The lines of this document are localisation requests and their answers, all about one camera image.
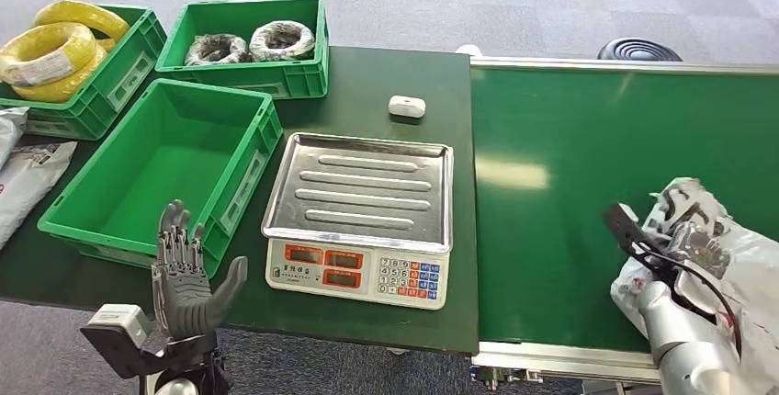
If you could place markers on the green crate with yellow coils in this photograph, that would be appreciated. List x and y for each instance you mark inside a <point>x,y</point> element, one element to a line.
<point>125,83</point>

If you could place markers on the white printed poly mailer package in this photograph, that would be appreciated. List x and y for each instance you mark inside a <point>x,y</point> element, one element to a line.
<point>761,295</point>

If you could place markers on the large empty green crate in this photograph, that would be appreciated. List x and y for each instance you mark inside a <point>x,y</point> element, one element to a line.
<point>161,185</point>

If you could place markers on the small white poly mailer bag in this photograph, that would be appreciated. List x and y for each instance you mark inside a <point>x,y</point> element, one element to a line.
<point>10,129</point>

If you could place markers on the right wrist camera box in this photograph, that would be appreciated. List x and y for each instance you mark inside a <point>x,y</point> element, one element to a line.
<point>627,229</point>

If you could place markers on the green crate with black coils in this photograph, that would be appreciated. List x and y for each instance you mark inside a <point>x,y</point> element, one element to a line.
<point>246,80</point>

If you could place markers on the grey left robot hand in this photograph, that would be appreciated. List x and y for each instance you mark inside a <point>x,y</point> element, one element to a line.
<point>182,295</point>

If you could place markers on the electronic weighing scale steel tray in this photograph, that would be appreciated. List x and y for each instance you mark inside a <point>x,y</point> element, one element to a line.
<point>365,191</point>

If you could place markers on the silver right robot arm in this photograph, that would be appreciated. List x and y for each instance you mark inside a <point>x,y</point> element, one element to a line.
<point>681,343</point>

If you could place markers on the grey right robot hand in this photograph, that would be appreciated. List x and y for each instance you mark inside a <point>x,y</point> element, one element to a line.
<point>700,249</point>

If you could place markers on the black ribbed round object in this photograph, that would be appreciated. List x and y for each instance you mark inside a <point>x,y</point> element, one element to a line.
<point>639,50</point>

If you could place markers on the large white poly mailer bag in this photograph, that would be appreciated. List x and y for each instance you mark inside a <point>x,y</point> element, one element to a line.
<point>29,188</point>

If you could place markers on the small white round object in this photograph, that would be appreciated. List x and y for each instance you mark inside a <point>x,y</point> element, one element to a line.
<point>469,49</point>

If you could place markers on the small white plastic device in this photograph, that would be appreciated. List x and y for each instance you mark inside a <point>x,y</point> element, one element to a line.
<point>407,106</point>

